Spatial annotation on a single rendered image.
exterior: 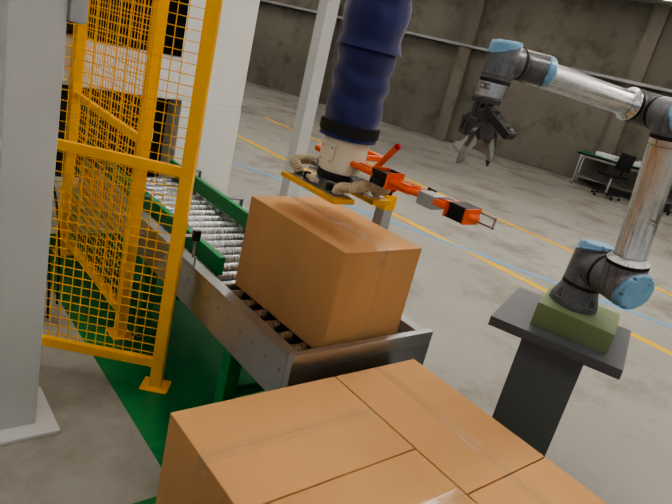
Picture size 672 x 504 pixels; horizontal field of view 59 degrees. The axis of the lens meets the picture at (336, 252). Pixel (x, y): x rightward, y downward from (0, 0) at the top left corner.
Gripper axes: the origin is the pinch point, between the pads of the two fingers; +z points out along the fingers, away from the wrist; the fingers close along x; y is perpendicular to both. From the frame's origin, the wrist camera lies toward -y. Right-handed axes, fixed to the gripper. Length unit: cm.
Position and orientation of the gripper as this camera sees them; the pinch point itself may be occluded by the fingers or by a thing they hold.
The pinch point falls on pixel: (474, 166)
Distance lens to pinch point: 186.4
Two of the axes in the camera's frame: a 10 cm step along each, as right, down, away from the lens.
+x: -7.7, 0.3, -6.4
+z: -2.3, 9.2, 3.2
